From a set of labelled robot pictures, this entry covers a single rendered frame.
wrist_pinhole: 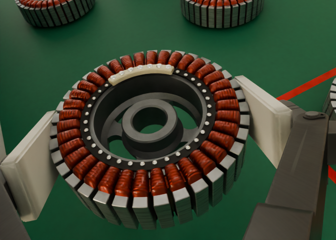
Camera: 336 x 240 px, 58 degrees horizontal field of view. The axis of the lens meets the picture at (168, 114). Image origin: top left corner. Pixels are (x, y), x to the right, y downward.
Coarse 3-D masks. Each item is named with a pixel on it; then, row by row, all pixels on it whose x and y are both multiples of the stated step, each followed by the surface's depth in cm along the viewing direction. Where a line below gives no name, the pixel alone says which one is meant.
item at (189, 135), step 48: (96, 96) 18; (144, 96) 20; (192, 96) 19; (240, 96) 17; (96, 144) 16; (144, 144) 17; (192, 144) 15; (240, 144) 15; (96, 192) 15; (144, 192) 14; (192, 192) 14
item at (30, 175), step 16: (48, 112) 19; (32, 128) 16; (48, 128) 17; (32, 144) 14; (48, 144) 16; (16, 160) 13; (32, 160) 14; (48, 160) 16; (16, 176) 13; (32, 176) 14; (48, 176) 16; (16, 192) 13; (32, 192) 13; (48, 192) 15; (32, 208) 13
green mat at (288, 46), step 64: (0, 0) 52; (128, 0) 46; (320, 0) 40; (0, 64) 40; (64, 64) 38; (256, 64) 34; (320, 64) 33; (192, 128) 29; (64, 192) 27; (256, 192) 25
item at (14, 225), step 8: (0, 184) 11; (0, 192) 11; (0, 200) 10; (8, 200) 10; (0, 208) 10; (8, 208) 10; (0, 216) 9; (8, 216) 9; (16, 216) 9; (0, 224) 9; (8, 224) 9; (16, 224) 9; (0, 232) 9; (8, 232) 9; (16, 232) 8; (24, 232) 8
